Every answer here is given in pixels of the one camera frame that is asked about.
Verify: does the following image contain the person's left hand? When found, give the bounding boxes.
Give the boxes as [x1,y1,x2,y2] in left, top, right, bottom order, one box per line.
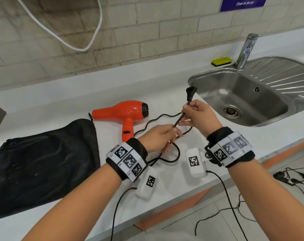
[138,124,183,154]

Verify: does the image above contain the person's right hand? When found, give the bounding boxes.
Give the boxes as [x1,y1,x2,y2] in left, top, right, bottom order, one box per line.
[178,100,223,138]

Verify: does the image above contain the black hair dryer power cord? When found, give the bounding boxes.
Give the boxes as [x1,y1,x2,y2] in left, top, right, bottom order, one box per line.
[133,86,198,166]

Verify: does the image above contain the person's right forearm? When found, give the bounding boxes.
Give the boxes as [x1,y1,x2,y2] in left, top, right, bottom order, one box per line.
[226,158,304,241]

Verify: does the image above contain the person's left forearm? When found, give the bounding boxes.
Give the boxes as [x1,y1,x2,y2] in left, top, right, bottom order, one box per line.
[21,162,137,241]

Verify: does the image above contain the metal sink drain strainer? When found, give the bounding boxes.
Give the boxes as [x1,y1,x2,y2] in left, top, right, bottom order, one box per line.
[223,105,242,119]

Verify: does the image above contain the black marker-tag left wristband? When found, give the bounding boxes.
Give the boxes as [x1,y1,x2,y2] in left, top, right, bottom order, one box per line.
[105,138,148,183]

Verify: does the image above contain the black marker-tag wristband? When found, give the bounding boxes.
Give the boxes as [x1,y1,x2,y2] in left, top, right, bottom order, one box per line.
[205,127,256,168]
[105,138,148,183]

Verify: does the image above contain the yellow and green sponge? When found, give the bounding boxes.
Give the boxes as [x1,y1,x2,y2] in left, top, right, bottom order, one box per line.
[211,57,233,67]

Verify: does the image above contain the black marker-tag right wristband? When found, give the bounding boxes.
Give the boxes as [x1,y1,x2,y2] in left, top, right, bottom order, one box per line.
[205,127,256,168]

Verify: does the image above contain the orange hair dryer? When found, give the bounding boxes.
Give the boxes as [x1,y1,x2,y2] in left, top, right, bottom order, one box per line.
[92,100,149,142]

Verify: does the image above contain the stainless steel sink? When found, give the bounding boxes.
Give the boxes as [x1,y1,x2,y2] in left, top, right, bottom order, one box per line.
[188,56,304,127]

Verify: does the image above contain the orange cabinet front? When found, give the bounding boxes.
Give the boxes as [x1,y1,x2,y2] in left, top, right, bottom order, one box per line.
[134,139,304,232]

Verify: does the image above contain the chrome faucet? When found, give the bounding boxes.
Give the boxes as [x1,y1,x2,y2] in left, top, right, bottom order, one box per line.
[235,33,260,70]

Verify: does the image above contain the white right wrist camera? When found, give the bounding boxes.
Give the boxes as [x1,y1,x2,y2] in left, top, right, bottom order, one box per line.
[185,147,209,178]

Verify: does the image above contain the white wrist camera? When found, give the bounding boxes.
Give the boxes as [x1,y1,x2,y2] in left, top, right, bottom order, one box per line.
[136,167,158,199]
[185,147,209,178]

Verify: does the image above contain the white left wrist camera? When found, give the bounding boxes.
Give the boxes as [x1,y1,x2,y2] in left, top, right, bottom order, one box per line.
[136,167,158,199]

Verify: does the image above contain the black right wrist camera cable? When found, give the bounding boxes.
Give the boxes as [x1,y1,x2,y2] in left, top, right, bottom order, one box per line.
[207,170,243,241]

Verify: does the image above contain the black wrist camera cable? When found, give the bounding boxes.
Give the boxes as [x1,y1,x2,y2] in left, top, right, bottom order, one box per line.
[110,187,138,241]
[207,170,243,241]

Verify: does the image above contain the thin black floor cable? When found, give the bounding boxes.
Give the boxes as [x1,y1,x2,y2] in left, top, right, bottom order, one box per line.
[195,194,258,236]

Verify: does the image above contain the black left wrist camera cable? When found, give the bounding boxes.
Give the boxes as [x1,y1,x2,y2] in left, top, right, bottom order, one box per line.
[110,187,138,241]

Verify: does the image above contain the purple wall sign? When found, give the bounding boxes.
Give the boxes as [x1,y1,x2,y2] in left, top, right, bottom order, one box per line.
[220,0,268,12]

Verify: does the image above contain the white cable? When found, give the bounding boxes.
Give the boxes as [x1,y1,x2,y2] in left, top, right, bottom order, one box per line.
[14,0,103,52]

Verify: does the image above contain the black cable bundle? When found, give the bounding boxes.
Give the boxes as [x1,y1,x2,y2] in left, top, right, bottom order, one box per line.
[284,162,304,194]

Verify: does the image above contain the black drawstring bag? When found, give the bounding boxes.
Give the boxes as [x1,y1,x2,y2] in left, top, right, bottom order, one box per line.
[0,113,101,222]

